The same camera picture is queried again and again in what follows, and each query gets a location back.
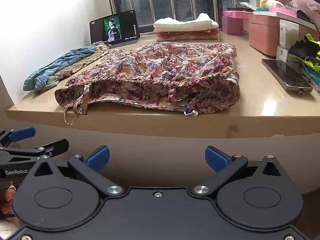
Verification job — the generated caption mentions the yellow white plush toy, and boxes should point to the yellow white plush toy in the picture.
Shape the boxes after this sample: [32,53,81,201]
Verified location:
[259,0,285,9]

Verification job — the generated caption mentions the beige crochet garment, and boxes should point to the beige crochet garment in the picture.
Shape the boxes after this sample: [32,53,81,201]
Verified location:
[34,43,111,93]

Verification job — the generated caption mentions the white flat board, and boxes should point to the white flat board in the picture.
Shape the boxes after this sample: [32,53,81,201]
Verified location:
[253,11,317,30]

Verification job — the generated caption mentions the blue knitted garment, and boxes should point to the blue knitted garment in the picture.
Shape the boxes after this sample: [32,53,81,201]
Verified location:
[23,45,97,92]

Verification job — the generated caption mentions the magenta pink box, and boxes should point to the magenta pink box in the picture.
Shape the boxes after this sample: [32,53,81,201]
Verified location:
[222,10,253,35]

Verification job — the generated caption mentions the folded white cloth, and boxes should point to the folded white cloth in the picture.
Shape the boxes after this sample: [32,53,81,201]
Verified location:
[153,13,219,33]

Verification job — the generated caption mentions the neon yellow black garment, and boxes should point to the neon yellow black garment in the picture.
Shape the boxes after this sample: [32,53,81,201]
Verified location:
[289,34,320,73]

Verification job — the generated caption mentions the pink bag in plastic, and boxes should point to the pink bag in plastic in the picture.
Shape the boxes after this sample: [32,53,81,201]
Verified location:
[286,0,320,28]

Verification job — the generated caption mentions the large salmon pink box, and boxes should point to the large salmon pink box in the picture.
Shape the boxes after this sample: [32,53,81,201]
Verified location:
[249,14,319,57]

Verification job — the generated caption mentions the tablet showing video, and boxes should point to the tablet showing video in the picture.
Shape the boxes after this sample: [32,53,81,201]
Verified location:
[89,10,140,48]

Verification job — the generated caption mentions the pink plastic tray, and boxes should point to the pink plastic tray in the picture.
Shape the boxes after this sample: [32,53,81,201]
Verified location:
[268,7,297,17]

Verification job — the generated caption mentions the floral patterned dress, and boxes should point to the floral patterned dress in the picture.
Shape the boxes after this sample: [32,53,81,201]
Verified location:
[55,42,240,116]

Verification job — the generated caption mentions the folded pink floral cloth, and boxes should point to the folded pink floral cloth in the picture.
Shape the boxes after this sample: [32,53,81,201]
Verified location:
[156,28,220,41]

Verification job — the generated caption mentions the person's left hand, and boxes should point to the person's left hand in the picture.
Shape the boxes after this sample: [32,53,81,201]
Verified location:
[1,185,16,219]

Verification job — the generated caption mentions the black smartphone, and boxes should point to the black smartphone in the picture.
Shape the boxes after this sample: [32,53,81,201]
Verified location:
[261,59,313,98]

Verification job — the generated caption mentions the white small carton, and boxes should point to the white small carton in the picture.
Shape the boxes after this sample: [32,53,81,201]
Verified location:
[276,19,299,62]

